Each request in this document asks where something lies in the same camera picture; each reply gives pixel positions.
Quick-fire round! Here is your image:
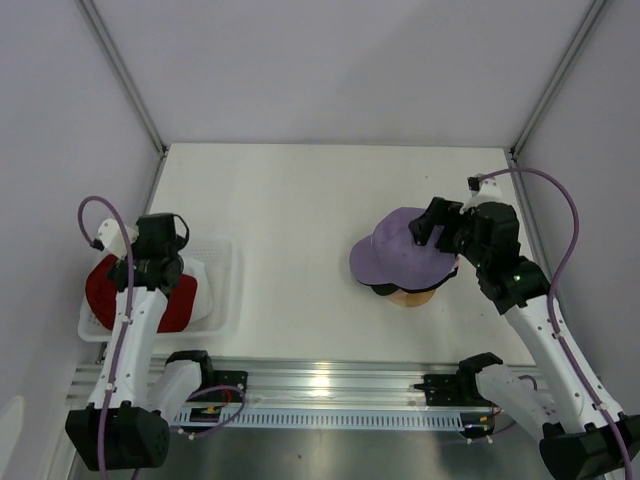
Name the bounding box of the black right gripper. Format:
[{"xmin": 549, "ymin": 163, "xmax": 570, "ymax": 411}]
[{"xmin": 407, "ymin": 197, "xmax": 488, "ymax": 269}]

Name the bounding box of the lilac cap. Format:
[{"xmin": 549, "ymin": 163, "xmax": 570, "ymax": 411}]
[{"xmin": 349, "ymin": 207, "xmax": 459, "ymax": 292}]

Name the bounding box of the red cap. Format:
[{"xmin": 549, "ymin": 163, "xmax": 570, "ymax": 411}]
[{"xmin": 78, "ymin": 254, "xmax": 213, "ymax": 342}]

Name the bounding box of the black cap gold logo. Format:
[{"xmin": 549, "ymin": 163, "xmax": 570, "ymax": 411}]
[{"xmin": 366, "ymin": 267, "xmax": 459, "ymax": 297}]

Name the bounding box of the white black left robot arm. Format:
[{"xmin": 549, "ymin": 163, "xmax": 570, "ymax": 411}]
[{"xmin": 65, "ymin": 213, "xmax": 216, "ymax": 478}]

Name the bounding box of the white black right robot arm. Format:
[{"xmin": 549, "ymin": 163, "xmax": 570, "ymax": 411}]
[{"xmin": 409, "ymin": 197, "xmax": 639, "ymax": 479}]

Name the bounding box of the white plastic bin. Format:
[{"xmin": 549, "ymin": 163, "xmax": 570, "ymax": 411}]
[{"xmin": 78, "ymin": 235, "xmax": 241, "ymax": 342}]

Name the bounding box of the wooden hat stand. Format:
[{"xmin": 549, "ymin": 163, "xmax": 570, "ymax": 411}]
[{"xmin": 386, "ymin": 290, "xmax": 436, "ymax": 308}]

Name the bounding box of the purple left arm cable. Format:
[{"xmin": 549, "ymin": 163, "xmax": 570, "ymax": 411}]
[{"xmin": 76, "ymin": 195, "xmax": 249, "ymax": 474}]

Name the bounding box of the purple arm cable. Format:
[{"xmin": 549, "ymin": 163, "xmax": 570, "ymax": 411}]
[
  {"xmin": 76, "ymin": 195, "xmax": 249, "ymax": 474},
  {"xmin": 472, "ymin": 167, "xmax": 634, "ymax": 474}
]

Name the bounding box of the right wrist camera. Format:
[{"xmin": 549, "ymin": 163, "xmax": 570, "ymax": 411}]
[{"xmin": 460, "ymin": 176, "xmax": 502, "ymax": 214}]

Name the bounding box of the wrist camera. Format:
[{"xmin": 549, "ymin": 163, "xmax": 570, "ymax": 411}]
[
  {"xmin": 92, "ymin": 218, "xmax": 127, "ymax": 260},
  {"xmin": 460, "ymin": 176, "xmax": 502, "ymax": 214}
]

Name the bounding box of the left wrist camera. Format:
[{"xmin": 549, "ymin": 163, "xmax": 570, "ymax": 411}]
[{"xmin": 92, "ymin": 218, "xmax": 127, "ymax": 260}]

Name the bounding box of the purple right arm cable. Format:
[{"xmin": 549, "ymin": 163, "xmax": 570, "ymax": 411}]
[{"xmin": 472, "ymin": 167, "xmax": 634, "ymax": 474}]

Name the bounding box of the black left mounting bracket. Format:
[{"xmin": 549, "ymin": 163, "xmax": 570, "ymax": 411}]
[{"xmin": 212, "ymin": 370, "xmax": 249, "ymax": 404}]

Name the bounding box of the black mounting bracket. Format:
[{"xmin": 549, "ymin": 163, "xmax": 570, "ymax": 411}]
[
  {"xmin": 413, "ymin": 374, "xmax": 465, "ymax": 407},
  {"xmin": 212, "ymin": 370, "xmax": 249, "ymax": 404}
]

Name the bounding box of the white slotted cable duct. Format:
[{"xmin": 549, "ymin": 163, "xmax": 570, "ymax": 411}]
[{"xmin": 169, "ymin": 409, "xmax": 464, "ymax": 430}]

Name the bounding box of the black right mounting bracket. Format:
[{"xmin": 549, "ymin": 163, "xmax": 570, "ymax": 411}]
[{"xmin": 413, "ymin": 374, "xmax": 465, "ymax": 407}]

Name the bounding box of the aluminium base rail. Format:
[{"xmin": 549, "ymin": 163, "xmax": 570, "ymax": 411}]
[{"xmin": 65, "ymin": 351, "xmax": 458, "ymax": 413}]

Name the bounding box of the aluminium frame post right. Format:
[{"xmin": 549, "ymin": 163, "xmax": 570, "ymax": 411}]
[{"xmin": 509, "ymin": 0, "xmax": 614, "ymax": 161}]

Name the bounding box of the aluminium frame post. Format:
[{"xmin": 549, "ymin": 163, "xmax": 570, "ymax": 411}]
[
  {"xmin": 75, "ymin": 0, "xmax": 167, "ymax": 157},
  {"xmin": 509, "ymin": 0, "xmax": 614, "ymax": 161}
]

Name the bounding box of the aluminium frame post left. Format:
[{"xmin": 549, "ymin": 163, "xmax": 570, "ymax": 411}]
[{"xmin": 75, "ymin": 0, "xmax": 167, "ymax": 157}]

